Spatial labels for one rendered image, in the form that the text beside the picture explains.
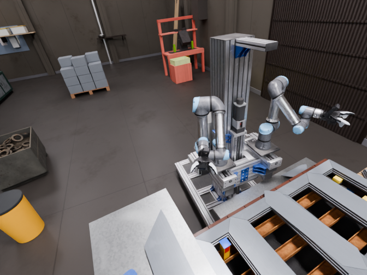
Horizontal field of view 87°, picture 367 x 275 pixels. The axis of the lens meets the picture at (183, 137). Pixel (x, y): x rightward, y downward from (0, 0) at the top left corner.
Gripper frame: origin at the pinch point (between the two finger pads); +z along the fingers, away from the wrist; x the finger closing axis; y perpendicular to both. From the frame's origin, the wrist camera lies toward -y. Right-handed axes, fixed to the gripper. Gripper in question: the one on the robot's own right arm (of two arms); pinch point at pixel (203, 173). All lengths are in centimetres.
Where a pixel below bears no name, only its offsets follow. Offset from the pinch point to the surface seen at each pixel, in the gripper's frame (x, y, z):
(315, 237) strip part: -81, 49, 4
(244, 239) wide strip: -34, 55, 7
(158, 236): 25, 42, 17
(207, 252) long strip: -8, 59, 16
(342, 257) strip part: -92, 47, 17
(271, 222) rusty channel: -64, 69, -18
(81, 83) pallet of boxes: 391, 158, -531
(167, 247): 18, 41, 24
